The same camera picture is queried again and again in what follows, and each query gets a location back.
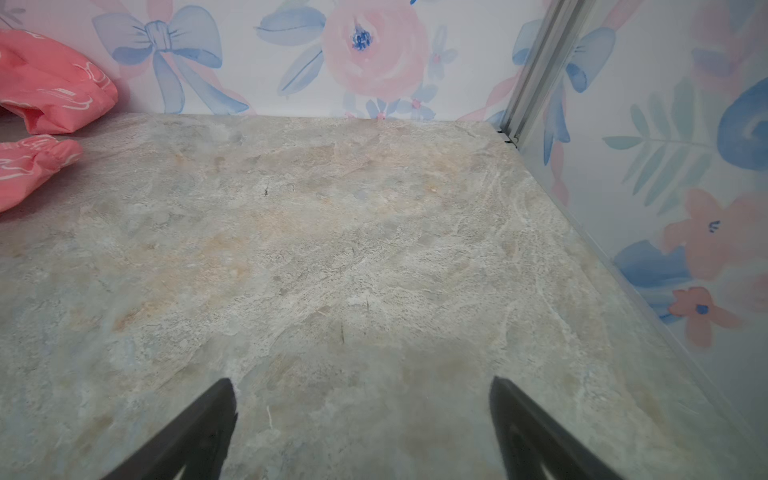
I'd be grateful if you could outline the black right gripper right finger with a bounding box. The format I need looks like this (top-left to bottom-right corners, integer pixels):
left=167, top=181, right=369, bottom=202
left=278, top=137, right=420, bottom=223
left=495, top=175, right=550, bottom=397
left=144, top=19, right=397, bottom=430
left=489, top=376, right=620, bottom=480

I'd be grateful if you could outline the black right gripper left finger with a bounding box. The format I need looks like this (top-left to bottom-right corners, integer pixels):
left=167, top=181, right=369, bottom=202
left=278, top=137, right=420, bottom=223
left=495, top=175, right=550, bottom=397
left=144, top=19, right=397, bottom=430
left=105, top=378, right=238, bottom=479

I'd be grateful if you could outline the pink patterned cloth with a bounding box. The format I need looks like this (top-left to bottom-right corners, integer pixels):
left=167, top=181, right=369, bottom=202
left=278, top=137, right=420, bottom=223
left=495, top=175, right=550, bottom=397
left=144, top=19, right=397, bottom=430
left=1, top=29, right=118, bottom=211

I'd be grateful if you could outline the aluminium corner post right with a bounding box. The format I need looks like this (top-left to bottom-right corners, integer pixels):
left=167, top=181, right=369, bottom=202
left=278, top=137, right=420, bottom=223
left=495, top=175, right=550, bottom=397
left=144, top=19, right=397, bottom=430
left=499, top=0, right=596, bottom=148

